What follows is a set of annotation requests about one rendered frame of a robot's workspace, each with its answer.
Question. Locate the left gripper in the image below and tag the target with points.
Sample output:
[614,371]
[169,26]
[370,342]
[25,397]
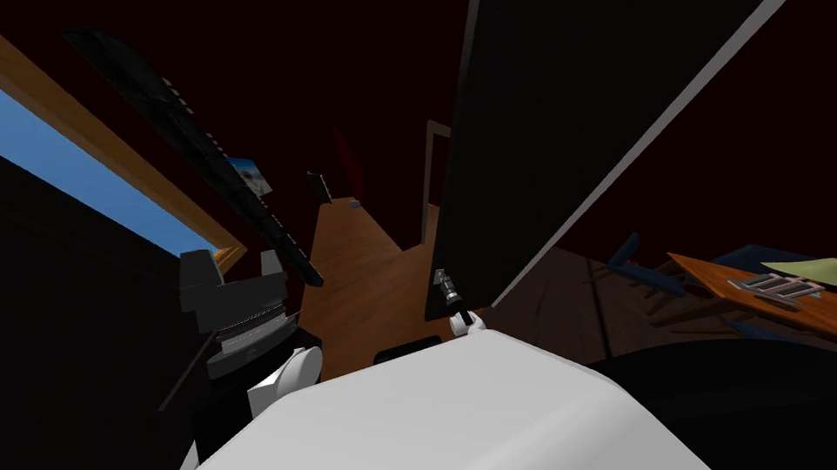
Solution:
[240,300]

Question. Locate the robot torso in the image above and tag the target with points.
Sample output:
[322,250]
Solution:
[439,415]

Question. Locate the long black slatted panel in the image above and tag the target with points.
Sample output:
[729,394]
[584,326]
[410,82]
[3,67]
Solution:
[200,152]

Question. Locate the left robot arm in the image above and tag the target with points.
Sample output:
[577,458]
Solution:
[284,375]

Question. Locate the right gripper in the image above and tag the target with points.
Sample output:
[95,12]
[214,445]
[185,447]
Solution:
[444,281]

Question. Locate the black door leaf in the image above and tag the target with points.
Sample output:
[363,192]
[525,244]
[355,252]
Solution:
[554,119]

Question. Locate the brown wooden table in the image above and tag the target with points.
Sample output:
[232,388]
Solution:
[811,308]

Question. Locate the picture on wall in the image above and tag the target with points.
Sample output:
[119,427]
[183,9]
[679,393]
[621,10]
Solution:
[251,175]

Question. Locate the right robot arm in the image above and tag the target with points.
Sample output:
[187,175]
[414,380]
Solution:
[745,412]

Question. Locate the dark blue chair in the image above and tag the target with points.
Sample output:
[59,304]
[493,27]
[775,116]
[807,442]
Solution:
[635,266]

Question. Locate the window with wooden frame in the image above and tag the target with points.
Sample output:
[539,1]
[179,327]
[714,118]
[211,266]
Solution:
[75,170]

